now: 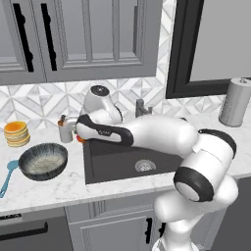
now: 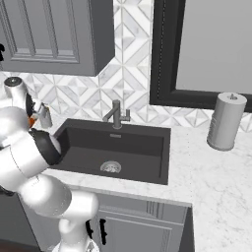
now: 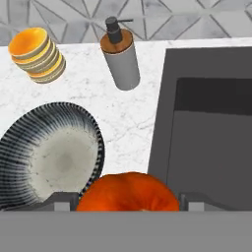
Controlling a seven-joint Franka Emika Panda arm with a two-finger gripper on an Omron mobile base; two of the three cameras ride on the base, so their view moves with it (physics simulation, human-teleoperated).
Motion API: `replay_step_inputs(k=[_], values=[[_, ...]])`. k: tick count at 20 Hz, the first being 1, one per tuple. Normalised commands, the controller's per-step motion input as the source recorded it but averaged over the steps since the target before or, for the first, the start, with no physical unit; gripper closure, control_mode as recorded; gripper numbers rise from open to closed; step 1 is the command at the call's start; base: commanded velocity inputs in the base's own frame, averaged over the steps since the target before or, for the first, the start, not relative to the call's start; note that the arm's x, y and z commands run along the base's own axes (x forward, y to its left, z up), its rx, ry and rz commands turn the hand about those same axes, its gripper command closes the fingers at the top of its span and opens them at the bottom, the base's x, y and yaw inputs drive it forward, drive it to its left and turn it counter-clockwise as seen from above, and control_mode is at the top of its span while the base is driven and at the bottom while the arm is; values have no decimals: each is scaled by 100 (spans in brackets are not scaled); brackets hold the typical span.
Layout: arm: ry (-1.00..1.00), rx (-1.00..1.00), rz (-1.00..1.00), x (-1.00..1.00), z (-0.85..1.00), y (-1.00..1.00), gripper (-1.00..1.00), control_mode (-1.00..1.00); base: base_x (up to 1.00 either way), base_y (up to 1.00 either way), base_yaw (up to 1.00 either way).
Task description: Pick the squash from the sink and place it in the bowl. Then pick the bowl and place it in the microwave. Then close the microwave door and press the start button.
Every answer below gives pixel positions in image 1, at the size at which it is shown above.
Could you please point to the wide grey wall cupboard door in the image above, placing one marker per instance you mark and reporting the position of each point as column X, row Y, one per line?
column 98, row 29

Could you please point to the orange and tan stacked plates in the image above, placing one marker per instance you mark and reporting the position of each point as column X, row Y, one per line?
column 16, row 134

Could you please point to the grey paper towel roll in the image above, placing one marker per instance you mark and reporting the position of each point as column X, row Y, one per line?
column 234, row 103

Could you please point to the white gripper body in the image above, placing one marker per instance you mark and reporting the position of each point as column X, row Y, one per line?
column 66, row 134

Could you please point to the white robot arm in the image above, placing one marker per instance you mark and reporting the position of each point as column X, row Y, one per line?
column 163, row 134

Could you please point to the blue spatula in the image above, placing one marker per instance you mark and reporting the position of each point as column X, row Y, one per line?
column 11, row 165

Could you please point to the dark grey dishwasher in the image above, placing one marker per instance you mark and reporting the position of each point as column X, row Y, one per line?
column 36, row 240

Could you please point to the dark grey base cabinet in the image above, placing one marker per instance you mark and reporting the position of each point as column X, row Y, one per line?
column 233, row 219

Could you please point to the orange squash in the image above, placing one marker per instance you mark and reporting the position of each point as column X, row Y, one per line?
column 80, row 140

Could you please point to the dark grey sink basin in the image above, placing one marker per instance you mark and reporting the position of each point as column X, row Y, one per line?
column 111, row 163

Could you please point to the grey base cupboard door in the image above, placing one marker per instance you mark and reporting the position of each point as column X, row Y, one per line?
column 111, row 233
column 209, row 230

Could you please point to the black framed window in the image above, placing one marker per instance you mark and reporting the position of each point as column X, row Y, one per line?
column 178, row 49

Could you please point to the grey false drawer front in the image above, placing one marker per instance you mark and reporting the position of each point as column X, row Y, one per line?
column 114, row 204

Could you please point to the dark speckled bowl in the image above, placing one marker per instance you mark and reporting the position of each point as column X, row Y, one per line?
column 42, row 162

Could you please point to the grey sink tap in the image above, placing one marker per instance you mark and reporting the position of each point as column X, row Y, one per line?
column 140, row 108

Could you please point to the narrow grey wall cupboard door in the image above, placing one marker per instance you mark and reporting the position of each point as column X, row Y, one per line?
column 6, row 36

